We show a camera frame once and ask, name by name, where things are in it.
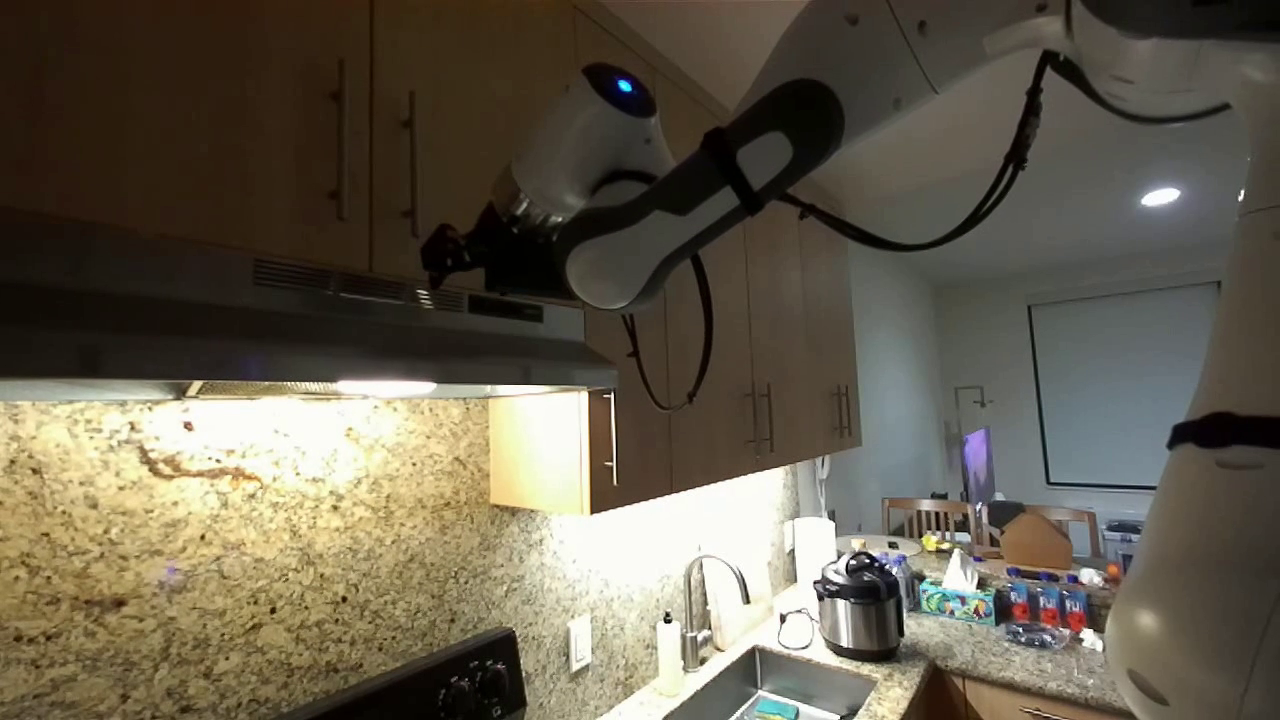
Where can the wooden chair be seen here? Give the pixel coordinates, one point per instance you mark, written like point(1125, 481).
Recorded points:
point(949, 519)

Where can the wooden cabinet door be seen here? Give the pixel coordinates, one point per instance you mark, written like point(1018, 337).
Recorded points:
point(452, 98)
point(229, 123)

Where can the white paper towel roll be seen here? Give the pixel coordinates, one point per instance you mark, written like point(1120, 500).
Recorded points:
point(812, 547)

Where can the ceiling recessed light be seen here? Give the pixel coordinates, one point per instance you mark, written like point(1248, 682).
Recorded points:
point(1163, 198)

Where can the white soap bottle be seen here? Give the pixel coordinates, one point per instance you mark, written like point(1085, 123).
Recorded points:
point(671, 649)

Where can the tissue box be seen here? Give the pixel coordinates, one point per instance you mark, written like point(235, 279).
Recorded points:
point(956, 592)

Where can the stainless steel sink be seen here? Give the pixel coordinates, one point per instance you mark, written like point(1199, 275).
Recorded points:
point(773, 684)

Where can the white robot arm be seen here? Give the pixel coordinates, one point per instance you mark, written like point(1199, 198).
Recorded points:
point(603, 212)

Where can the white wall outlet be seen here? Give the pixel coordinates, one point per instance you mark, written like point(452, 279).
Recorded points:
point(579, 640)

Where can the black hood switch panel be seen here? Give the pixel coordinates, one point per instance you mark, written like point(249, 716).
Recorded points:
point(378, 290)

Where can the wooden upper cabinet right door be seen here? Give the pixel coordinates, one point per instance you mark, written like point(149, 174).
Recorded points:
point(452, 98)

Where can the silver black pressure cooker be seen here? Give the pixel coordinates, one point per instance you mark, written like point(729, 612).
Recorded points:
point(862, 607)

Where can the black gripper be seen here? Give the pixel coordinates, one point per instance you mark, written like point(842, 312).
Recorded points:
point(512, 253)

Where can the wooden upper cabinet left door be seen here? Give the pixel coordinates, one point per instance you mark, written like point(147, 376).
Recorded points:
point(229, 123)

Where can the colourful drink box pack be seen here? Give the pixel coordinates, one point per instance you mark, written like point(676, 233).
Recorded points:
point(1050, 602)

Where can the black stove control panel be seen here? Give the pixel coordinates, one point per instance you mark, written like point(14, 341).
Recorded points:
point(464, 682)

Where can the silver kitchen faucet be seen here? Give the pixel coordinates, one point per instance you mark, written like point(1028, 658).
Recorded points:
point(698, 608)

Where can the wooden side wall cabinets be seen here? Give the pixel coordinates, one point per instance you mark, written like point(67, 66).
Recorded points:
point(758, 382)

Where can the stainless steel range hood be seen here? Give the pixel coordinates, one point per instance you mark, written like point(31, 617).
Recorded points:
point(105, 312)

